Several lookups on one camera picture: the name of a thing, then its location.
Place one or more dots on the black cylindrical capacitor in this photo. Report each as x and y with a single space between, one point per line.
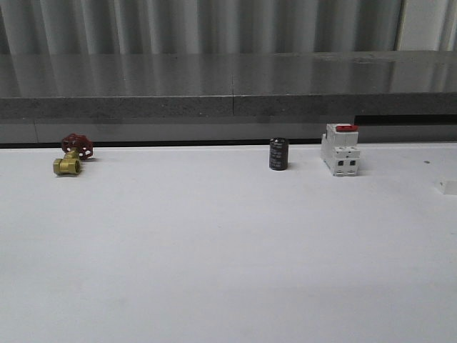
278 153

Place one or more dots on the brass valve red handwheel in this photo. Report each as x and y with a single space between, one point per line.
76 148

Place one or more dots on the grey stone countertop ledge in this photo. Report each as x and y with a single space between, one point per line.
413 87

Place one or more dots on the small white plastic piece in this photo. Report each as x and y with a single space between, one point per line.
447 186

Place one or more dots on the white circuit breaker red switch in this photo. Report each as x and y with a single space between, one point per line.
339 149

